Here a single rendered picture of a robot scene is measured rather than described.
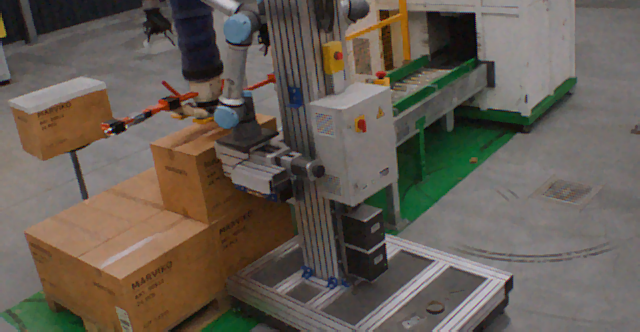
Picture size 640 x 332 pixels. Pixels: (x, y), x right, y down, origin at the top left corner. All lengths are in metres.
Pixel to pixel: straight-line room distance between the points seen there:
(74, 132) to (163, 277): 1.84
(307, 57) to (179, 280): 1.35
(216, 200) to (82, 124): 1.71
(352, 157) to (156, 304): 1.27
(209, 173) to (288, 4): 1.04
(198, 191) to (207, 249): 0.32
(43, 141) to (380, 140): 2.63
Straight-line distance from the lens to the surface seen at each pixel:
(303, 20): 2.91
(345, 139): 2.88
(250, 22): 2.89
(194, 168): 3.44
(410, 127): 4.67
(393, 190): 4.25
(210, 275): 3.65
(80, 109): 4.95
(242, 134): 3.18
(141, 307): 3.40
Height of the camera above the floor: 2.13
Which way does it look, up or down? 22 degrees down
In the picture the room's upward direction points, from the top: 7 degrees counter-clockwise
